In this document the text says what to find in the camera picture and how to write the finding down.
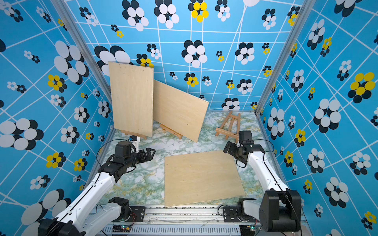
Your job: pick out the right circuit board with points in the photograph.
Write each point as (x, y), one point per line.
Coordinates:
(247, 230)

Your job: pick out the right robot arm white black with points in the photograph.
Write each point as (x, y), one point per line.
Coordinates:
(280, 208)

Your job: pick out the left circuit board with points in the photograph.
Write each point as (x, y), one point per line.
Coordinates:
(121, 229)

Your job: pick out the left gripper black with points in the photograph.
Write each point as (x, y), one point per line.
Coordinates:
(150, 156)

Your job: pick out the circuit board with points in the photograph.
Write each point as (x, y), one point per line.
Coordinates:
(121, 229)
(247, 230)

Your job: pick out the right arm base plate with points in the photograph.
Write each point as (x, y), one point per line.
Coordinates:
(230, 214)

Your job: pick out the aluminium front rail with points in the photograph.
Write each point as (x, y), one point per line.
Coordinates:
(204, 220)

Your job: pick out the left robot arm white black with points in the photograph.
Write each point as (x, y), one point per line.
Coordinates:
(75, 219)

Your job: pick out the wooden easel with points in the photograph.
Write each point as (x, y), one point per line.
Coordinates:
(230, 127)
(135, 134)
(165, 128)

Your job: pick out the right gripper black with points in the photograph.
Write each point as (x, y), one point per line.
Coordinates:
(231, 151)

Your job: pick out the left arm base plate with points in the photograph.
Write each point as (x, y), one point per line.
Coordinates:
(137, 214)

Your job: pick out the right aluminium corner post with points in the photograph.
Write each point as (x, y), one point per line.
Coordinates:
(292, 37)

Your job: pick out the plywood board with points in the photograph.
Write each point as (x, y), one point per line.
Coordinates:
(179, 111)
(132, 89)
(200, 177)

